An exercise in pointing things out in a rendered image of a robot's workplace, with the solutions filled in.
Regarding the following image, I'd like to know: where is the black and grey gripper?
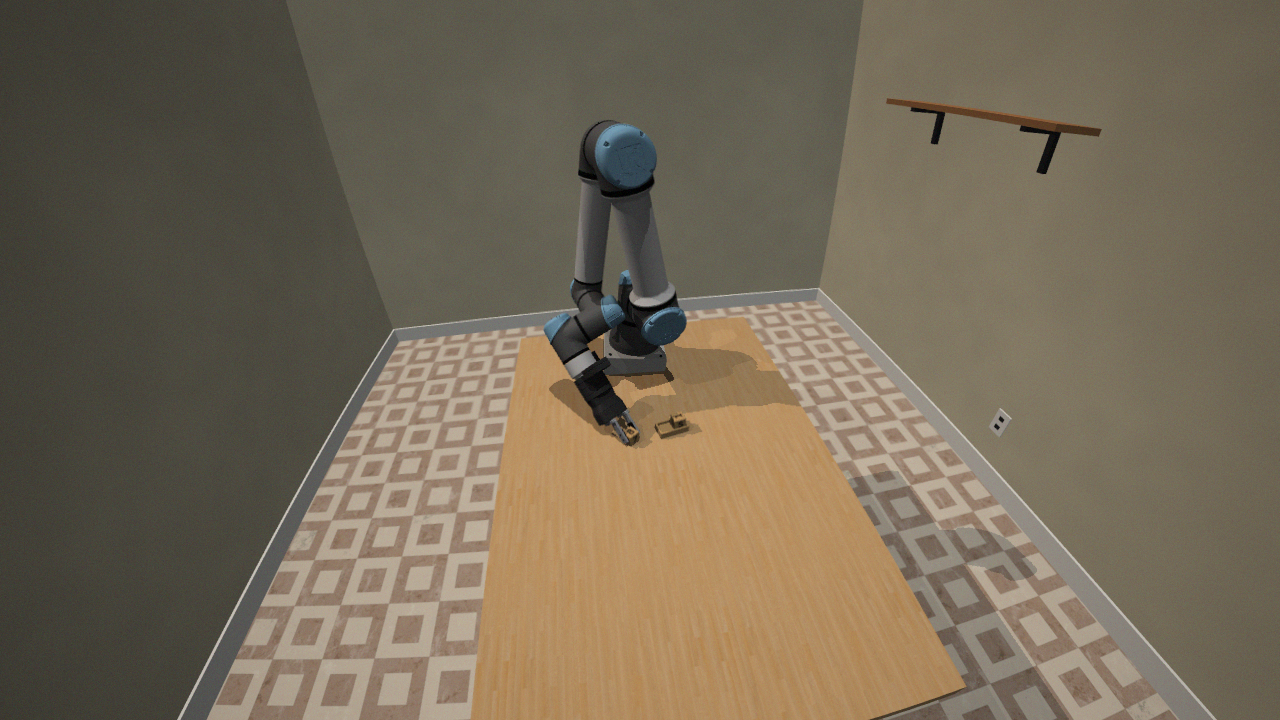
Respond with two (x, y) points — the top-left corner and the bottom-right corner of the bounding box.
(564, 350), (641, 445)

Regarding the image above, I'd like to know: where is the tan wooden tray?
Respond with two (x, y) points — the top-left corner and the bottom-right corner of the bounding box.
(655, 419), (689, 439)

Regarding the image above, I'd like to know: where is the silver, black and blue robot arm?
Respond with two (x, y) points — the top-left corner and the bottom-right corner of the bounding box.
(544, 119), (687, 365)

